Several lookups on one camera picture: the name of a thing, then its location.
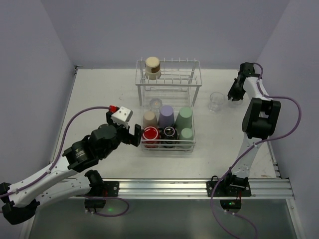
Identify red ceramic mug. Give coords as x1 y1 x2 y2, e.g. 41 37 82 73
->
141 126 160 148

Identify clear ribbed glass cup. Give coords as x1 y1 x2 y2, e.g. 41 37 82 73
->
208 92 225 113

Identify black ceramic mug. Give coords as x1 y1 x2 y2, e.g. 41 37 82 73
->
160 126 178 148

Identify clear faceted glass cup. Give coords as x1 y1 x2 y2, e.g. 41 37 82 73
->
150 98 162 113

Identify cream and brown cup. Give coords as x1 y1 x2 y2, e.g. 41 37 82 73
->
145 56 161 80

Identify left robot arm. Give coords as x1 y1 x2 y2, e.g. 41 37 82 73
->
0 112 143 225

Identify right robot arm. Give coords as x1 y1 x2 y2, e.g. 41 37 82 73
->
221 62 281 197

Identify clear small glass cup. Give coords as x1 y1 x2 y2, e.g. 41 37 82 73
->
228 98 243 108

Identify beige plastic cup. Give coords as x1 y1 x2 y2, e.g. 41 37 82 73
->
143 111 158 128

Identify lavender plastic cup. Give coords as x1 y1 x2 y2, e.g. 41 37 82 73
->
158 105 174 128

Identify small green plastic cup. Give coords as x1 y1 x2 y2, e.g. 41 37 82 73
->
179 128 194 149

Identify large green plastic cup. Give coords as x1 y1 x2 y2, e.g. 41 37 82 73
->
175 107 193 131

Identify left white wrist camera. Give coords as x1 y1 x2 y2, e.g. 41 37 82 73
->
111 107 133 129

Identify left black base bracket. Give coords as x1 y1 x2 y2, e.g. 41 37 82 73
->
84 181 119 212

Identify black base bracket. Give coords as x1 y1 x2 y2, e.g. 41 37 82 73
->
84 181 119 212
214 173 252 212

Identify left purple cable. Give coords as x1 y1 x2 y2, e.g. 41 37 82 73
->
0 105 130 217

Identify white wire dish rack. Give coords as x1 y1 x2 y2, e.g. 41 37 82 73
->
135 58 202 152

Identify right black base bracket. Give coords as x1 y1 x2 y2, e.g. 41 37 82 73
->
214 173 252 212

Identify aluminium mounting rail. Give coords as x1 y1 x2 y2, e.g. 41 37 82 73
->
32 178 295 200

